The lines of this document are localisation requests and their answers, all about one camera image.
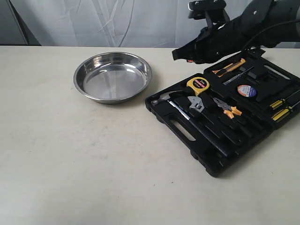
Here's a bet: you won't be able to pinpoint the pliers orange black handles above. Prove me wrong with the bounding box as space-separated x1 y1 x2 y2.
212 97 253 141

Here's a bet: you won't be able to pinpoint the yellow black screwdriver lower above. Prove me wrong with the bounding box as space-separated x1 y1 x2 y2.
271 101 300 123

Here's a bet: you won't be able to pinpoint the black plastic tool case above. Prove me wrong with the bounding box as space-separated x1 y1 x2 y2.
145 48 300 177

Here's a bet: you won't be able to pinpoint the round stainless steel pan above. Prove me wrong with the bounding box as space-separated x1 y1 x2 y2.
73 52 153 105

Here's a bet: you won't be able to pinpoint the small tester screwdriver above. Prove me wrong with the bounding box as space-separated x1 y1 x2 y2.
223 66 254 85

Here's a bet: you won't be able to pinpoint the yellow black screwdriver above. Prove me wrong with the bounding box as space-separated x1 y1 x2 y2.
271 101 300 123
270 90 300 110

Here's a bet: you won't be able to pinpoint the black round cable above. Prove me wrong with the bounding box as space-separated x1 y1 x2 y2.
239 20 300 58

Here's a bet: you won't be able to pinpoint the orange black utility knife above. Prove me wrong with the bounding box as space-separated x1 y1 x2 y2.
212 58 246 77

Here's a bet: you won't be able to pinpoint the claw hammer black handle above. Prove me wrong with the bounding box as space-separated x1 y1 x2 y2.
150 91 229 158

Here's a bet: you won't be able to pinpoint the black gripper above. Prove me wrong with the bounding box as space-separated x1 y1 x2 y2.
172 0 246 64

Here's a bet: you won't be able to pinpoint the yellow black screwdriver upper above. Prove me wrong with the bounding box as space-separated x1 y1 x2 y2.
270 90 300 110

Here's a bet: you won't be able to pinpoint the white wrinkled backdrop cloth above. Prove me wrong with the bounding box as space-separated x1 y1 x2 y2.
12 0 207 48

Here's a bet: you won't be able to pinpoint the adjustable wrench black handle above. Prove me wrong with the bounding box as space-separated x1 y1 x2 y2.
188 96 240 156

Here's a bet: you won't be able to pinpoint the electrical tape roll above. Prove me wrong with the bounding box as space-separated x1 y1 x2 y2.
237 84 257 98

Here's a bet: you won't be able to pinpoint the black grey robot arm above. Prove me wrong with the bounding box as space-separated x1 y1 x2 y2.
172 0 300 64

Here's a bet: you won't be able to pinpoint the yellow tape measure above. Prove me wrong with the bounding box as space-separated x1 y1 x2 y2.
187 77 210 96

